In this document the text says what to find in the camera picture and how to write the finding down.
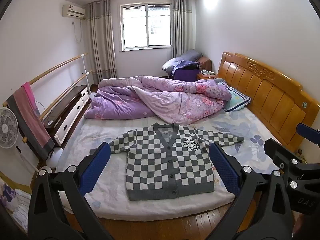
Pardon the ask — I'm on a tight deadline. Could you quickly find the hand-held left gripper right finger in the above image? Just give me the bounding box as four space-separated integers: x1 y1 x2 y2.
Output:
205 142 293 240

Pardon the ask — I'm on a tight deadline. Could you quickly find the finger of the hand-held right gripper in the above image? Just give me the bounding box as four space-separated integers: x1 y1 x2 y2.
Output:
296 123 320 143
263 138 320 216

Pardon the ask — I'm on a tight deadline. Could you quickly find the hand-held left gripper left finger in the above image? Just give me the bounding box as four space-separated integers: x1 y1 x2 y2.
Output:
27 142 115 240

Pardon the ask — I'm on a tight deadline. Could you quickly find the grey white checkered cardigan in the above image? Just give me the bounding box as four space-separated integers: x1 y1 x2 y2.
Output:
89 122 245 201

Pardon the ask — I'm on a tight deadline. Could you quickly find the person's right forearm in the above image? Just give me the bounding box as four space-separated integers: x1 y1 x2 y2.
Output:
293 214 305 237

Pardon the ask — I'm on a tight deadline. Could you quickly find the pale floral bed sheet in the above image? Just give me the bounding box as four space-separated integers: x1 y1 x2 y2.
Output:
54 105 280 219

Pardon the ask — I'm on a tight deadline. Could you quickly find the white round object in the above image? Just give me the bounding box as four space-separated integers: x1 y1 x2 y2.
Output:
47 147 63 169

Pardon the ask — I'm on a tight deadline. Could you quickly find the wooden bed headboard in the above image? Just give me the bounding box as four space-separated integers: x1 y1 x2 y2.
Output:
217 52 313 153

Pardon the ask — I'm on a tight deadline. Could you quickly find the dark topped white cabinet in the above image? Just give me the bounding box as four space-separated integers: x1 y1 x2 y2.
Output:
42 84 91 147

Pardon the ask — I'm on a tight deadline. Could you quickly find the light blue striped pillow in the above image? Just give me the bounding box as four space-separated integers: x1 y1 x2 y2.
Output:
222 86 252 112

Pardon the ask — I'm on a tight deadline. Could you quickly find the pink grey striped towel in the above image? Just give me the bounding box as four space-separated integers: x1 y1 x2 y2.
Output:
6 82 55 160

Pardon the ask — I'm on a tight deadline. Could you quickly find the purple floral quilt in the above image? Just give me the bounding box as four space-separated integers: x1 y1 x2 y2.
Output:
84 75 232 126

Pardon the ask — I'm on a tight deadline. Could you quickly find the wooden nightstand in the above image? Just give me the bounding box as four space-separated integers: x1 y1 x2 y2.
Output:
196 70 218 81

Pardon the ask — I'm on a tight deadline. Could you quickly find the white standing fan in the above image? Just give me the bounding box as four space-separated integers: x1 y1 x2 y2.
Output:
0 107 38 173

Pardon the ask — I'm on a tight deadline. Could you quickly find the dark purple cloth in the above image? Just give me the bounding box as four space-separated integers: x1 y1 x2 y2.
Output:
171 60 201 82

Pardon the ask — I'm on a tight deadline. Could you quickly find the brown armchair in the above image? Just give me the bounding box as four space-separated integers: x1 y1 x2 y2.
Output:
197 56 213 72

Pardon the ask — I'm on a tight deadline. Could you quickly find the folded grey blue blanket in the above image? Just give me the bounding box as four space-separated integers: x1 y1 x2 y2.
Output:
161 49 203 72

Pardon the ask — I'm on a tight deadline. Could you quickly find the grey beige curtain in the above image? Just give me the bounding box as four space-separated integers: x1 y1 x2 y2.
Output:
171 0 199 60
90 0 117 83

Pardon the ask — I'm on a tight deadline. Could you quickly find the white framed window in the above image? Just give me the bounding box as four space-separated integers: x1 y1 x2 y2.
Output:
120 3 173 52

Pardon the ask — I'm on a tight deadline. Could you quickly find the long wooden wall rail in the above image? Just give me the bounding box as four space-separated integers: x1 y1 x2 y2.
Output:
22 70 93 143
2 52 88 107

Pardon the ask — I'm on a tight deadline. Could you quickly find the floral cloth on wooden frame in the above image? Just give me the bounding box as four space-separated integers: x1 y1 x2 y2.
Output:
0 171 33 232

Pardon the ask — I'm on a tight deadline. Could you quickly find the white rail post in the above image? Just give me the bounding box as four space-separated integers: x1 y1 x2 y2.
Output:
81 53 90 93

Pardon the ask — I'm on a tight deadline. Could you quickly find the white air conditioner cord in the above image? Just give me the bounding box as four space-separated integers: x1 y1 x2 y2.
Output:
72 19 83 44

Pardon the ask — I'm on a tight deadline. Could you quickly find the white wall air conditioner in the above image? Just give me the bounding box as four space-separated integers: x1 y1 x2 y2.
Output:
62 4 86 20

